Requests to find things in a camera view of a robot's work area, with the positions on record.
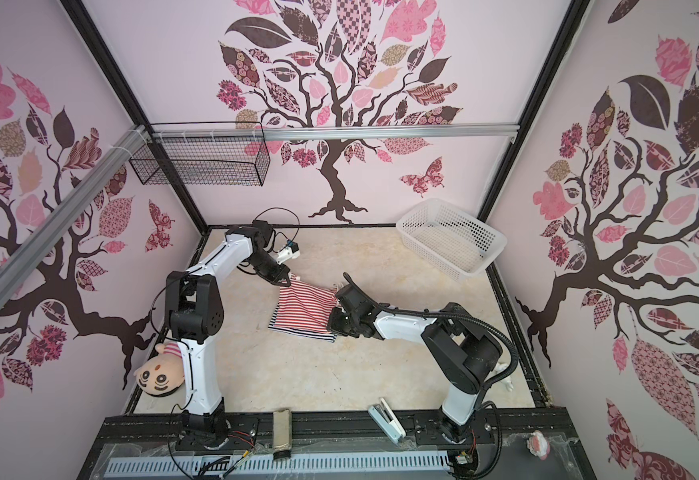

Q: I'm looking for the navy white striped tank top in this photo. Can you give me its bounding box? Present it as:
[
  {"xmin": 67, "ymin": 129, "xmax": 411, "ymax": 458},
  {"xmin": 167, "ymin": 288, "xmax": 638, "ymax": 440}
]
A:
[{"xmin": 268, "ymin": 305, "xmax": 337, "ymax": 343}]

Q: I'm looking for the black wire mesh basket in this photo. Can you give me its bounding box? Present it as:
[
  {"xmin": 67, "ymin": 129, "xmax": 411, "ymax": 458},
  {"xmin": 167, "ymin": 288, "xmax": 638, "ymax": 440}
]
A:
[{"xmin": 130, "ymin": 120, "xmax": 271, "ymax": 187}]

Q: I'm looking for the white plastic laundry basket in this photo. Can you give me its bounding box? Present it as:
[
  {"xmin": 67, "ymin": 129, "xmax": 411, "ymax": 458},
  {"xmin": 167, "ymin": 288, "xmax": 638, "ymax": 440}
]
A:
[{"xmin": 395, "ymin": 199, "xmax": 507, "ymax": 282}]

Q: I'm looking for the grey rectangular block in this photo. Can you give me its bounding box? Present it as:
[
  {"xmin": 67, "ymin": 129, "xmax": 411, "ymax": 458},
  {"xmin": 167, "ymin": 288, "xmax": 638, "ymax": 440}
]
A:
[{"xmin": 272, "ymin": 408, "xmax": 293, "ymax": 461}]

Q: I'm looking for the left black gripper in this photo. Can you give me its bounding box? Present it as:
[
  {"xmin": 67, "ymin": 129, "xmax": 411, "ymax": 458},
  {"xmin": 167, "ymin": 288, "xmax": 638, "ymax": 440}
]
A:
[{"xmin": 244, "ymin": 249, "xmax": 288, "ymax": 286}]

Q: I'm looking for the white stapler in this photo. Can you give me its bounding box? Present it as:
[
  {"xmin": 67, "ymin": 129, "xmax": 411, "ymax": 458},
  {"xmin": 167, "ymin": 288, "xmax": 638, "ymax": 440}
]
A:
[{"xmin": 367, "ymin": 398, "xmax": 407, "ymax": 444}]

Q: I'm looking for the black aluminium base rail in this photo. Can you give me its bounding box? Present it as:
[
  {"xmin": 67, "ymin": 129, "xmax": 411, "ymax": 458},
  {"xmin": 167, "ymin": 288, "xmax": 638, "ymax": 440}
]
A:
[{"xmin": 96, "ymin": 407, "xmax": 577, "ymax": 448}]

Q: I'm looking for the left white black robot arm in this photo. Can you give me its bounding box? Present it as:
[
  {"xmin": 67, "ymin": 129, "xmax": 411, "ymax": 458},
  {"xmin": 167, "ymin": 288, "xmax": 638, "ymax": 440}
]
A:
[{"xmin": 165, "ymin": 220, "xmax": 300, "ymax": 448}]

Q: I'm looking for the plush doll striped hat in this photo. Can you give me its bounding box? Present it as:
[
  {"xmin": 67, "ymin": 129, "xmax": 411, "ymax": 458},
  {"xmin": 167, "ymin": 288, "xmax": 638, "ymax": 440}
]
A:
[{"xmin": 135, "ymin": 341, "xmax": 185, "ymax": 397}]

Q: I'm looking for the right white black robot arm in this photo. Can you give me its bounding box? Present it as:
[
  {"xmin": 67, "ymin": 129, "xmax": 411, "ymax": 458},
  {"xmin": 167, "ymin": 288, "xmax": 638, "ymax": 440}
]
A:
[{"xmin": 329, "ymin": 273, "xmax": 519, "ymax": 443}]

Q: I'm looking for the silver left aluminium bar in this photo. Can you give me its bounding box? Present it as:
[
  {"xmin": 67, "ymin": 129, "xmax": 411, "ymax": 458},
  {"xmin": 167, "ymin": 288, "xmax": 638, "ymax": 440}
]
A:
[{"xmin": 0, "ymin": 125, "xmax": 149, "ymax": 310}]

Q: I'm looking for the pink white small toy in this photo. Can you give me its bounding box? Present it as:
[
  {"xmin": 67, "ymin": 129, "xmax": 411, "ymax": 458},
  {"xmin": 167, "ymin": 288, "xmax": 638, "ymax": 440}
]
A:
[{"xmin": 527, "ymin": 430, "xmax": 551, "ymax": 460}]

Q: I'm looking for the red white striped tank top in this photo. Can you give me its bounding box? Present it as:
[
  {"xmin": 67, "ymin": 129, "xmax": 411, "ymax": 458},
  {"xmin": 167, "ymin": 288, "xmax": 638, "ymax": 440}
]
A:
[{"xmin": 276, "ymin": 274, "xmax": 338, "ymax": 334}]

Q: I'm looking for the silver rear aluminium bar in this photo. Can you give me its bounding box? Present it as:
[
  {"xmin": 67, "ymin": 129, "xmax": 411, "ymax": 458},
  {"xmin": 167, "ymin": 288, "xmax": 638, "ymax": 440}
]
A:
[{"xmin": 152, "ymin": 123, "xmax": 519, "ymax": 142}]

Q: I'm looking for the silver aluminium bar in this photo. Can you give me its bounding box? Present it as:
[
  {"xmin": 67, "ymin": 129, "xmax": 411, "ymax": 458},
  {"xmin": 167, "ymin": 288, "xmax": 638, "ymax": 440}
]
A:
[
  {"xmin": 0, "ymin": 125, "xmax": 149, "ymax": 310},
  {"xmin": 152, "ymin": 123, "xmax": 519, "ymax": 142}
]

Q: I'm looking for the white slotted cable duct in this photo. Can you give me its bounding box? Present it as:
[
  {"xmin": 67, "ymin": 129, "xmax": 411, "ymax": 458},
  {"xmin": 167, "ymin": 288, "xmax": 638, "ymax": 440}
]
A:
[{"xmin": 102, "ymin": 451, "xmax": 451, "ymax": 479}]

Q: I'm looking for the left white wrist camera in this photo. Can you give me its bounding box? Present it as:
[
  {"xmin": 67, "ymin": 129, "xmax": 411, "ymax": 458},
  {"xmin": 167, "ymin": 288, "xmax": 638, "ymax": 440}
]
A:
[{"xmin": 275, "ymin": 240, "xmax": 301, "ymax": 265}]

